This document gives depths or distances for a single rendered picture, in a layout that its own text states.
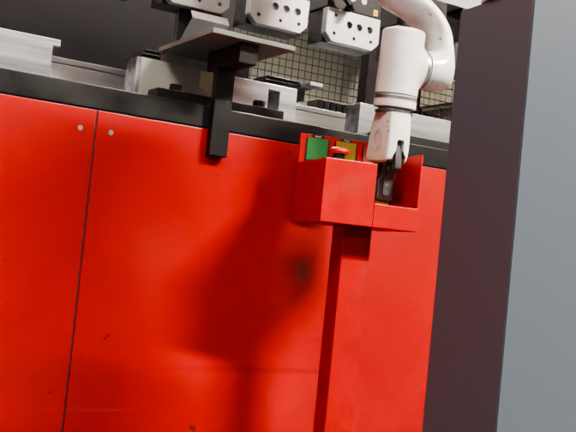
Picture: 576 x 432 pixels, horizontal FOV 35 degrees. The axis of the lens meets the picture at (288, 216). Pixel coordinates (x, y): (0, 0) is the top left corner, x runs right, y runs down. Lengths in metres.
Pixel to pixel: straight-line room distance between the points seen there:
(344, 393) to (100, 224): 0.57
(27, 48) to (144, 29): 0.72
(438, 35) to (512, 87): 0.55
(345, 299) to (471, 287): 0.46
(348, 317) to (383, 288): 0.32
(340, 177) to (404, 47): 0.28
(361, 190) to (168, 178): 0.38
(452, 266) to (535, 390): 0.22
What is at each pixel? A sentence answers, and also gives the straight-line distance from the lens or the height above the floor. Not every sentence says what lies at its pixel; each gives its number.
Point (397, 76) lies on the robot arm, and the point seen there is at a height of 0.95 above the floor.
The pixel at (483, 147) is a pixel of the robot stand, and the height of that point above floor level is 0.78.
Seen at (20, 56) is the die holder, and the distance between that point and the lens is 1.88.
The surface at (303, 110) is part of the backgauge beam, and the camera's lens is 2.42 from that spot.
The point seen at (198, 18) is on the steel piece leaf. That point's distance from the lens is 1.96.
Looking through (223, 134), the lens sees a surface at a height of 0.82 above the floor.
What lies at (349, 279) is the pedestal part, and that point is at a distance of 1.78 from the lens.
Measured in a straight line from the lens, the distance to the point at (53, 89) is 1.76.
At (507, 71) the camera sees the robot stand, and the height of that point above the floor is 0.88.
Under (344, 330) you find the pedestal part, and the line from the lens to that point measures 1.79.
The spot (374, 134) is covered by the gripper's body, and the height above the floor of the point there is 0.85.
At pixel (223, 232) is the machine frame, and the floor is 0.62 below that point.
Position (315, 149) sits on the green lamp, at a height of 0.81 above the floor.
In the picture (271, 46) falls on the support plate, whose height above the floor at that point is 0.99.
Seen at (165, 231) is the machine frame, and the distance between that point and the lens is 1.83.
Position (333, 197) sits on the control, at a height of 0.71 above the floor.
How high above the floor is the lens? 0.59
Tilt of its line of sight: 2 degrees up
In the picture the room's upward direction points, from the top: 6 degrees clockwise
